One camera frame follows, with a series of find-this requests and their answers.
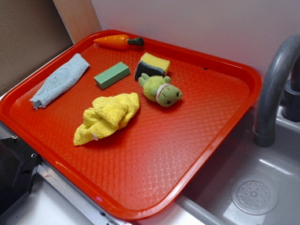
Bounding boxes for green rectangular block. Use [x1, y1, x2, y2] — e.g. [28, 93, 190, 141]
[94, 62, 130, 90]

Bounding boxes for red plastic tray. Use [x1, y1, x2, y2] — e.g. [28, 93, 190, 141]
[0, 30, 262, 221]

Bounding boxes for green plush turtle toy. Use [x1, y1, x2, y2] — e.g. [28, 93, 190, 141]
[138, 73, 182, 107]

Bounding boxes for yellow crumpled cloth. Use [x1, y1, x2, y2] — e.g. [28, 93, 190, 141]
[73, 92, 140, 146]

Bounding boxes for yellow and black sponge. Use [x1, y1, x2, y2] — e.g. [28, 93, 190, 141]
[134, 52, 171, 80]

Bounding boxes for orange toy carrot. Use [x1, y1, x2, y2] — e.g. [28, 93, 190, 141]
[93, 34, 144, 50]

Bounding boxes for light blue folded cloth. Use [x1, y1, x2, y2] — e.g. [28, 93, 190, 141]
[30, 53, 90, 110]

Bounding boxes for grey curved faucet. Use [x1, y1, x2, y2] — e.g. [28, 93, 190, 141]
[253, 34, 300, 147]

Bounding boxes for grey plastic sink basin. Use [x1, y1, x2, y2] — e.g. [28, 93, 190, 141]
[177, 110, 300, 225]

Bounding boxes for wooden board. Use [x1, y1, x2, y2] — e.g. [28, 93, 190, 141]
[53, 0, 102, 44]

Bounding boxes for brown cardboard panel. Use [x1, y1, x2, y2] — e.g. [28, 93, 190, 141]
[0, 0, 73, 94]

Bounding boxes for dark grey faucet handle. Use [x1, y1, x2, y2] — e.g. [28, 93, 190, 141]
[281, 57, 300, 122]

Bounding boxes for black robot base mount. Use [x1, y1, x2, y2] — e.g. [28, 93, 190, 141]
[0, 135, 40, 218]

